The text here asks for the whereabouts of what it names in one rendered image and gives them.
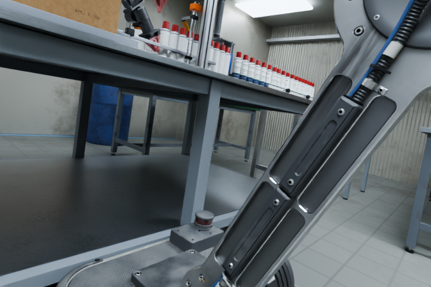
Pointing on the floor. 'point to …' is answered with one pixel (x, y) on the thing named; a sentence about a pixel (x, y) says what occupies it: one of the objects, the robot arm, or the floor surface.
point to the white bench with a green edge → (153, 120)
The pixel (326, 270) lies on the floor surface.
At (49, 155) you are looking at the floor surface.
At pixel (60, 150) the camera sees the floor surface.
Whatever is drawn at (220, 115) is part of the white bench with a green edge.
